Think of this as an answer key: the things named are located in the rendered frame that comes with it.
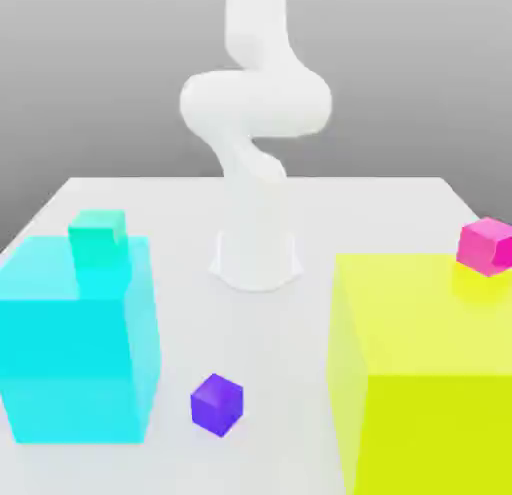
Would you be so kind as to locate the small purple cube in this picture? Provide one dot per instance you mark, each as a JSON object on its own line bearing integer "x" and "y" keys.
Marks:
{"x": 216, "y": 407}

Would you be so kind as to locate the large yellow box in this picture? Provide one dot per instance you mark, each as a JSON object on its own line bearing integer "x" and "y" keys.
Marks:
{"x": 432, "y": 383}

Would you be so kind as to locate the small teal cube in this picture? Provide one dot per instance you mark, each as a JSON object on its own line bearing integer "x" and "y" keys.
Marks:
{"x": 98, "y": 239}

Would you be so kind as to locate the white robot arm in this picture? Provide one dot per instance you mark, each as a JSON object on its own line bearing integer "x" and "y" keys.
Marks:
{"x": 256, "y": 103}

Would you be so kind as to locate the small pink cube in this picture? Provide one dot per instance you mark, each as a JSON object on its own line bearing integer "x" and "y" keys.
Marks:
{"x": 482, "y": 245}

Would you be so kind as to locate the large cyan box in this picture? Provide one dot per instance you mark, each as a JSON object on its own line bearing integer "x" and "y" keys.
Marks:
{"x": 60, "y": 343}

